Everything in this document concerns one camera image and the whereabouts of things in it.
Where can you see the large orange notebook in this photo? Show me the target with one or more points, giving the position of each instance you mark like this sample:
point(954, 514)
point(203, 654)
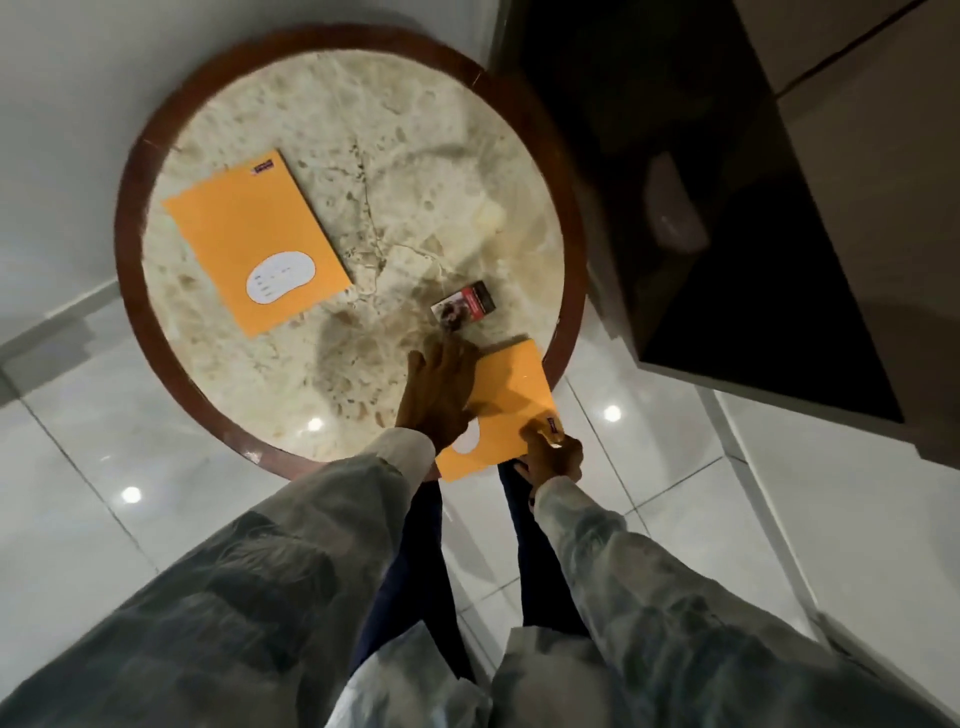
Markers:
point(247, 240)

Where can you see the small black red box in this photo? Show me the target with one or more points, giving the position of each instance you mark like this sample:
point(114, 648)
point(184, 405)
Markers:
point(465, 304)

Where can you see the person's leg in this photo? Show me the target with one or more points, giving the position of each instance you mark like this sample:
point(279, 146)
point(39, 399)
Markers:
point(416, 570)
point(544, 570)

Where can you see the person's right forearm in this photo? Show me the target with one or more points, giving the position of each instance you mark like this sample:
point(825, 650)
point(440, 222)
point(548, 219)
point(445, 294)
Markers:
point(675, 622)

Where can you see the person's right hand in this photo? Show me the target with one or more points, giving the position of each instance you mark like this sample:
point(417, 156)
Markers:
point(553, 457)

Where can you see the round marble wooden-rim table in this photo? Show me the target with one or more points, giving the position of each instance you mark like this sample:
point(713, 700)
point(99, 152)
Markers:
point(420, 172)

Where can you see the small orange notebook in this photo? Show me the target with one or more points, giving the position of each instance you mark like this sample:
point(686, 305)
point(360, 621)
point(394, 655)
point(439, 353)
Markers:
point(510, 390)

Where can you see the dark glossy cabinet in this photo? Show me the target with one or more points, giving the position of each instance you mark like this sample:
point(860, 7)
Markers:
point(720, 225)

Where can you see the person's left leg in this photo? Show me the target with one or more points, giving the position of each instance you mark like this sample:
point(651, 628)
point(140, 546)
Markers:
point(416, 570)

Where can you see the person's left fingers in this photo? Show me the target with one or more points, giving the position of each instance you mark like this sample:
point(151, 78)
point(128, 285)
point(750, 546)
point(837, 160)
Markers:
point(444, 358)

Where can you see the person's left forearm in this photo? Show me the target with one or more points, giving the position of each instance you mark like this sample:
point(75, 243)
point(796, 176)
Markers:
point(247, 592)

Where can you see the person's right fingers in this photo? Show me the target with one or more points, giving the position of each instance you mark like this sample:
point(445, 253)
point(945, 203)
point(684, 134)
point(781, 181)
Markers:
point(541, 436)

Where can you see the person's right leg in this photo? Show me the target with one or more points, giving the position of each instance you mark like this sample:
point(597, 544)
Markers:
point(544, 570)

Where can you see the person's left hand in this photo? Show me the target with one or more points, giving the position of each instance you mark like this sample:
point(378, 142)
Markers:
point(435, 394)

